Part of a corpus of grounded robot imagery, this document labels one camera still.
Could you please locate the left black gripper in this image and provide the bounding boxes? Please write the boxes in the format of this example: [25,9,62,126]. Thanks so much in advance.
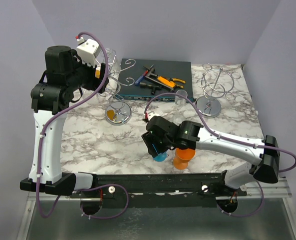
[66,50,109,93]

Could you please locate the blue plastic goblet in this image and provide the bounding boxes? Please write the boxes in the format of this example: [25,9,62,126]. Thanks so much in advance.
[153,150,167,162]

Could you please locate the ribbed clear glass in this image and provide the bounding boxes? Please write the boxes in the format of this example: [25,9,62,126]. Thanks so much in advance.
[168,113,185,125]
[101,48,121,76]

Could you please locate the chrome glass rack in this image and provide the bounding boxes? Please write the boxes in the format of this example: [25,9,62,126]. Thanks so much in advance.
[103,58,136,126]
[195,63,241,118]

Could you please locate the yellow plastic wine glass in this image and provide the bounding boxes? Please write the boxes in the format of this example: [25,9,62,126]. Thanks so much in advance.
[95,69,100,79]

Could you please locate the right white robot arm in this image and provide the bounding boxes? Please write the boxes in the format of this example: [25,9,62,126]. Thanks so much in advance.
[142,116,280,196]

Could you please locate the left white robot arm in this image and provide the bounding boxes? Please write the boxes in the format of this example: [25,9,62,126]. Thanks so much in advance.
[20,43,106,198]

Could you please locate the orange plastic goblet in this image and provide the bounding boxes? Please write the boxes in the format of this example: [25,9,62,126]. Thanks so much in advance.
[173,148,196,170]

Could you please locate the clear plastic cup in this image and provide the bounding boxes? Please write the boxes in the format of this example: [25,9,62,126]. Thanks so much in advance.
[175,89,188,107]

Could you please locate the orange black screwdriver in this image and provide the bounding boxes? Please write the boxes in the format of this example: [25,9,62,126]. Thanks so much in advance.
[145,65,175,92]

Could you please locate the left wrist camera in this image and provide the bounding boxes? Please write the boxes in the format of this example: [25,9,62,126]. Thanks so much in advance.
[76,36,101,67]

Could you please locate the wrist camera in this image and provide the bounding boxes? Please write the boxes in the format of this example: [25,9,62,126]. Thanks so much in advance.
[143,112,160,123]
[76,36,101,67]

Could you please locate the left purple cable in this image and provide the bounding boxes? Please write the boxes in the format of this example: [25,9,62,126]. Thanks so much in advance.
[35,31,129,220]

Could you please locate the dark blue network switch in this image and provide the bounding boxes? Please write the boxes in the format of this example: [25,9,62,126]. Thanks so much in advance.
[118,59,196,102]

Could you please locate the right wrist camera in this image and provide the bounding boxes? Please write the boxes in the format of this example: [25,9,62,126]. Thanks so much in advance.
[143,112,160,123]

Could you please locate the black T-handle tool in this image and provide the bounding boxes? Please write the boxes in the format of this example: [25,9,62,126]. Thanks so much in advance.
[139,82,162,96]

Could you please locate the black mounting rail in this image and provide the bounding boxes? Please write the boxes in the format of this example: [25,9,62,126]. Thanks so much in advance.
[71,173,246,212]

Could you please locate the orange handled pliers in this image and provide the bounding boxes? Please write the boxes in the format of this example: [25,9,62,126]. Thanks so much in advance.
[164,78,186,89]

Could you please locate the aluminium frame rail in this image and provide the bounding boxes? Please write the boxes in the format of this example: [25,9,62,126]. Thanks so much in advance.
[27,178,293,201]

